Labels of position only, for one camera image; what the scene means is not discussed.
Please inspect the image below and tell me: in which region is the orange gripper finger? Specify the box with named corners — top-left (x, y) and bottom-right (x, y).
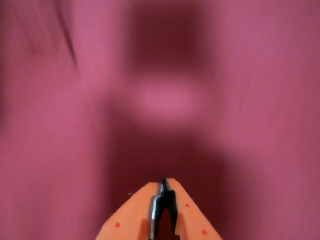
top-left (95, 182), bottom-right (164, 240)
top-left (159, 176), bottom-right (223, 240)

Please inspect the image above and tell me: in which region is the magenta fabric cloth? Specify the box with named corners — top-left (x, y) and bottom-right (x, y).
top-left (0, 0), bottom-right (320, 240)

